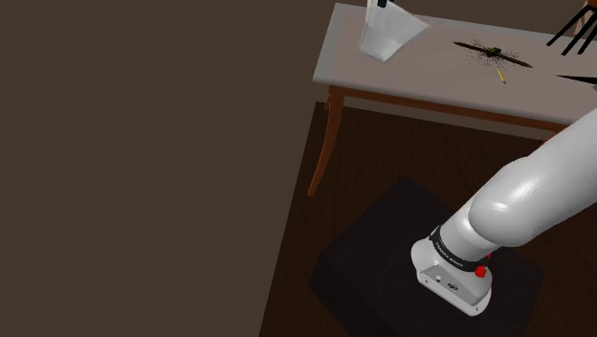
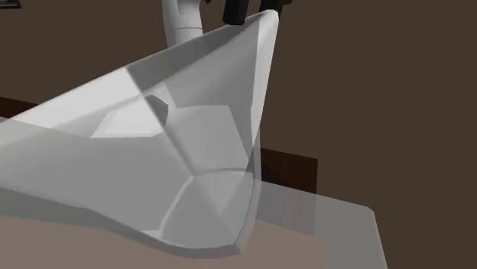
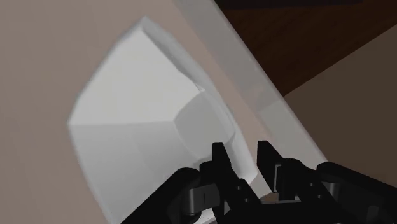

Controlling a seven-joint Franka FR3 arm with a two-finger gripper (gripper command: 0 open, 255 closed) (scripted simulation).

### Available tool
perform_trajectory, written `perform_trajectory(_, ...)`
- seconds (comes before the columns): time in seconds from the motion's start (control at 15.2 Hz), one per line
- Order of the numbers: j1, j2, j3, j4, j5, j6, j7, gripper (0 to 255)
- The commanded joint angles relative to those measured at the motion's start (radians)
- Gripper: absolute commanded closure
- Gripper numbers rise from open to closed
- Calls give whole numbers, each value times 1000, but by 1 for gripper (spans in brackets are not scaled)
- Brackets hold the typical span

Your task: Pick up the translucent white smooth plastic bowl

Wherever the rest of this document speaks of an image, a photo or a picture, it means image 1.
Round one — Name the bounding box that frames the dark robot stand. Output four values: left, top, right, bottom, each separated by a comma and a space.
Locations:
307, 176, 546, 337

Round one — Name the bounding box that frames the dark brown twig, green centre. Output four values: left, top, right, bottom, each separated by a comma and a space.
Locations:
453, 40, 534, 70

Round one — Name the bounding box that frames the white angular container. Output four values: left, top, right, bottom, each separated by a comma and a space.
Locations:
359, 0, 430, 63

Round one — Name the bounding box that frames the wooden table with grey top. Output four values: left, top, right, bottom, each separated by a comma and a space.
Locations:
307, 2, 597, 198

